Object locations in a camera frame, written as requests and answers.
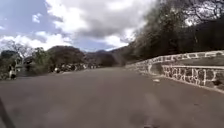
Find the row of parked vehicles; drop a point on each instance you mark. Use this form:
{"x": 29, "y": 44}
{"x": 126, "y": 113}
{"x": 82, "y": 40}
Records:
{"x": 71, "y": 67}

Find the tree-covered hill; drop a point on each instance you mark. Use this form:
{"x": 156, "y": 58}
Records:
{"x": 66, "y": 55}

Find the stone wall with pale joints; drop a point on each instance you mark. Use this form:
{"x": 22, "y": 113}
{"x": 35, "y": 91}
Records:
{"x": 186, "y": 75}

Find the grey asphalt road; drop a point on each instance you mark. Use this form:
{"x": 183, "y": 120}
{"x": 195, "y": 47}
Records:
{"x": 100, "y": 100}

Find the person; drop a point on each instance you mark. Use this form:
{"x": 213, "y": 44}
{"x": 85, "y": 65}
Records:
{"x": 12, "y": 73}

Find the group of trees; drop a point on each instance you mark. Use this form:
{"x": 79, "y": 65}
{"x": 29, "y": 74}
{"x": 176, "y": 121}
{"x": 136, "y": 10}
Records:
{"x": 40, "y": 60}

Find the wooded slope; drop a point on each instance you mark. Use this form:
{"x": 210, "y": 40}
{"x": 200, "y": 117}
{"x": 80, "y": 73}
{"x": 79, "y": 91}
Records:
{"x": 173, "y": 36}

